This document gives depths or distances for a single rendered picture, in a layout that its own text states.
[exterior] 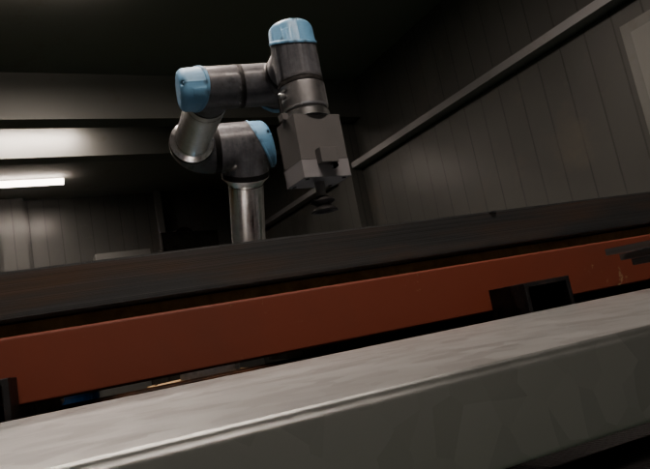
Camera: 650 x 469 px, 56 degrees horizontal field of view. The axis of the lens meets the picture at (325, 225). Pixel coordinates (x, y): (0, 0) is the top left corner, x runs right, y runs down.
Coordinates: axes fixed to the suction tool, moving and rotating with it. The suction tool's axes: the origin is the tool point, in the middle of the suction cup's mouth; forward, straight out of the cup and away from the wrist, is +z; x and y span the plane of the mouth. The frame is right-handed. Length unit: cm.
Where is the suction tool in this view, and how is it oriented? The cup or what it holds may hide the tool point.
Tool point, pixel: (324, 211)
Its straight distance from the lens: 96.8
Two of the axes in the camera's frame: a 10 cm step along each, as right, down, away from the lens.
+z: 1.8, 9.7, -1.6
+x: -4.7, 2.3, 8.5
